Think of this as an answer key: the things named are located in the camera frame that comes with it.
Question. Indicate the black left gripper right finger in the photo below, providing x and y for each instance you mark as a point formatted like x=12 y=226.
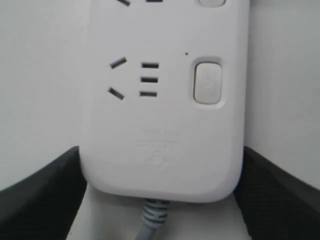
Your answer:
x=274 y=204

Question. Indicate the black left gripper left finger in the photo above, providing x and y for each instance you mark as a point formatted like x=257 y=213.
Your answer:
x=44 y=205

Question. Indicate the white five-outlet power strip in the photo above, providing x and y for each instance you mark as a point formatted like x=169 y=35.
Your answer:
x=164 y=98

